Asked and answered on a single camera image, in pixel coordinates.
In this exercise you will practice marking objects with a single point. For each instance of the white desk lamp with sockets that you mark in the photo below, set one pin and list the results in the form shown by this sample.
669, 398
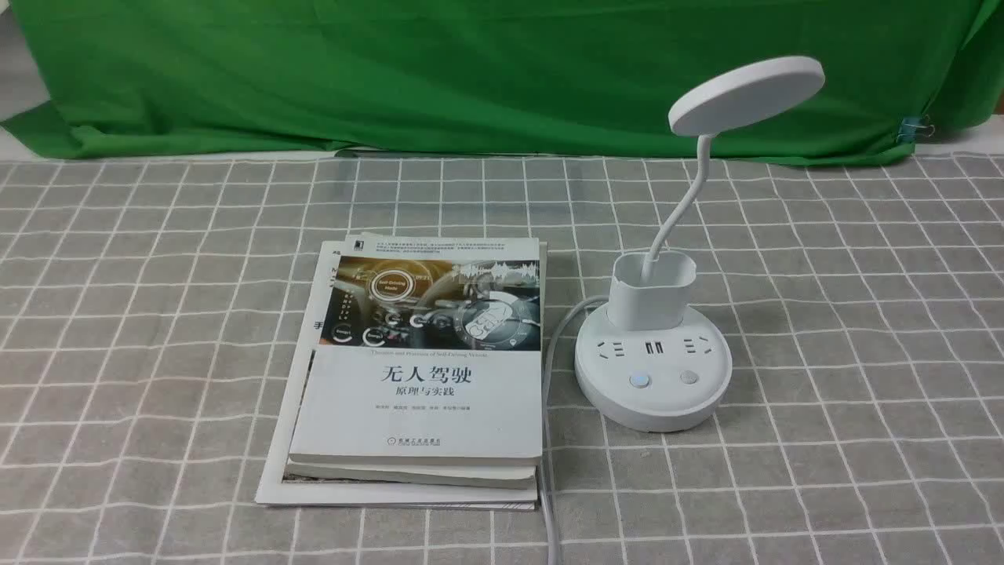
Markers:
645, 357

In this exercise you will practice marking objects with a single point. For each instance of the top white self-driving book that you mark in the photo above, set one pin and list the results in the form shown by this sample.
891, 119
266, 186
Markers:
427, 392

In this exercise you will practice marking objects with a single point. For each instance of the middle white book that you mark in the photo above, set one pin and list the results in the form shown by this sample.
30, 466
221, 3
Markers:
408, 473

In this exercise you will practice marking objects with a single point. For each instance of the bottom large white book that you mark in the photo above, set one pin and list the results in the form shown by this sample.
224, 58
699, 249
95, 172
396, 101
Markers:
277, 487

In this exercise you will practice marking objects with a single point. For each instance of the grey checked tablecloth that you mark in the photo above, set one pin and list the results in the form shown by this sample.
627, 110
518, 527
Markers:
150, 310

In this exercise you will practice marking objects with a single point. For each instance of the blue binder clip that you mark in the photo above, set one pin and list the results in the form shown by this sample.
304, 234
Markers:
915, 129

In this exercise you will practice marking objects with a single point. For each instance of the green backdrop cloth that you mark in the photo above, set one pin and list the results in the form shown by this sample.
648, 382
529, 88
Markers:
578, 78

